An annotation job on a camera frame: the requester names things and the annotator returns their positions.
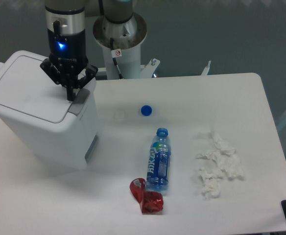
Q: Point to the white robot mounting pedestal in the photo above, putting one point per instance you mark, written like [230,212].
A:
[121,47]

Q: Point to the white bottle cap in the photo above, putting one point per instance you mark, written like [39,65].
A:
[119,115]

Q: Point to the blue plastic drink bottle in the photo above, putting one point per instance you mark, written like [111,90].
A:
[159,162]

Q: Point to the blue bottle cap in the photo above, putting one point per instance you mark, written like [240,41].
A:
[146,110]

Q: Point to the red crumpled foil wrapper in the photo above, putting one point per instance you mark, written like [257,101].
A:
[150,201]

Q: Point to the white crumpled tissue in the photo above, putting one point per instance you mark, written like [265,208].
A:
[226,162]

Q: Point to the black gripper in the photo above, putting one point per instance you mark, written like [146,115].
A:
[67,51]

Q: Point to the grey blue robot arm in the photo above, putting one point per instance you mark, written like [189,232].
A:
[65,17]

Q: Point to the white plastic trash can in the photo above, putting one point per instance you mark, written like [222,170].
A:
[39,113]

